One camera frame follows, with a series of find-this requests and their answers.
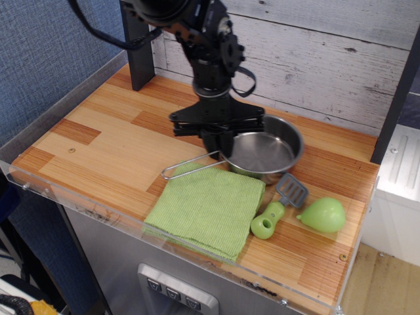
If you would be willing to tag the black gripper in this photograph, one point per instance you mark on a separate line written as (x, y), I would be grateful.
(221, 114)

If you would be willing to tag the steel pan with wire handle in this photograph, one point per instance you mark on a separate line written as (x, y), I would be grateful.
(263, 155)

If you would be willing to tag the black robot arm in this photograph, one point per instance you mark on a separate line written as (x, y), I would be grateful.
(204, 31)

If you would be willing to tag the green cloth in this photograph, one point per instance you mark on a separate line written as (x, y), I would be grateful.
(211, 209)

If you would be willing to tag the clear acrylic table guard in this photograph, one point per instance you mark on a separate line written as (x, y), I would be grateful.
(103, 157)

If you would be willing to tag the green plastic pear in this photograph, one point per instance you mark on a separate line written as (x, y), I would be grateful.
(325, 215)

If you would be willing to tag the steel cabinet front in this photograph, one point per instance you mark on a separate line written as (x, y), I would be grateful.
(114, 256)

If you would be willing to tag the grey button panel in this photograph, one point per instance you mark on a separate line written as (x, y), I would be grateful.
(166, 294)

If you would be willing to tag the grey spatula green handle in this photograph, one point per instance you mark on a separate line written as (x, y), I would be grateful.
(292, 192)

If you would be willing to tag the white aluminium rail block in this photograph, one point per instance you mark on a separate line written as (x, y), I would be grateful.
(399, 170)

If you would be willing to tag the right dark post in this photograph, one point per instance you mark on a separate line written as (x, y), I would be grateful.
(398, 101)

